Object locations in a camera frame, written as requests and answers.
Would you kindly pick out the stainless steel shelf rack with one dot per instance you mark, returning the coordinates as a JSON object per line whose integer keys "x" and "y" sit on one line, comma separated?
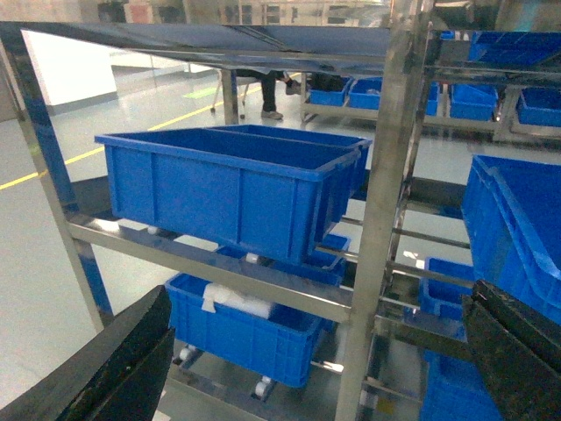
{"x": 403, "y": 44}

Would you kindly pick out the background rack with blue bins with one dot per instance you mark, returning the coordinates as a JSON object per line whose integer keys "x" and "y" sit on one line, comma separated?
{"x": 438, "y": 87}

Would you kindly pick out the blue bin lower layer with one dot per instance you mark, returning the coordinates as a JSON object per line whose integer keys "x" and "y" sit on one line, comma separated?
{"x": 280, "y": 347}

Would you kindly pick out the large blue bin right shelf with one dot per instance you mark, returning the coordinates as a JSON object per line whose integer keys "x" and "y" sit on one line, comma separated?
{"x": 511, "y": 211}

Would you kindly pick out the blue bin layer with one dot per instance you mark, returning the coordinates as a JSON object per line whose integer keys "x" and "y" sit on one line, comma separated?
{"x": 267, "y": 196}
{"x": 325, "y": 143}
{"x": 280, "y": 347}

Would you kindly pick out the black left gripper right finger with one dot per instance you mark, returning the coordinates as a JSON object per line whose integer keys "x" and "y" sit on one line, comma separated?
{"x": 516, "y": 350}

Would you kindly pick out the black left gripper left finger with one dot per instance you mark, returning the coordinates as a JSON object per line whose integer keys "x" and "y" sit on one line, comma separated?
{"x": 118, "y": 375}

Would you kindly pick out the seated person legs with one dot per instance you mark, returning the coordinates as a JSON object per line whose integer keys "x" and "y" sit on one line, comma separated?
{"x": 268, "y": 86}

